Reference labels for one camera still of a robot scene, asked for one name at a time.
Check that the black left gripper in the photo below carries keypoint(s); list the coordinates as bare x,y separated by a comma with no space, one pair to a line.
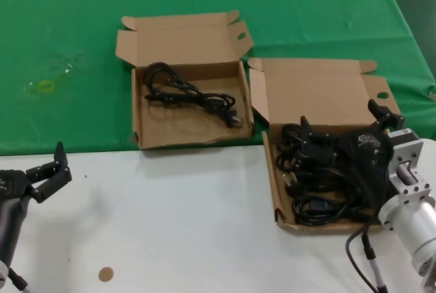
10,184

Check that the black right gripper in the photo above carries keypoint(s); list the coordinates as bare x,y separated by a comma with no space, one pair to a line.
368,156

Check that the brown cardboard box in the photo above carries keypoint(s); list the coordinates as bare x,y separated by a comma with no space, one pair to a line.
313,92

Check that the cardboard box torn front edge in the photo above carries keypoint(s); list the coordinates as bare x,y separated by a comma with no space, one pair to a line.
177,133

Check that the small white tape scrap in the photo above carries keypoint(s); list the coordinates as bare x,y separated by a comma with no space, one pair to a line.
69,67

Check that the round brown cardboard disc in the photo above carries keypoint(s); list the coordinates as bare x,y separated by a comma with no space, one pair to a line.
105,274

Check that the green tablecloth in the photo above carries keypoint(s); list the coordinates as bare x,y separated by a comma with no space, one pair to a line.
68,17

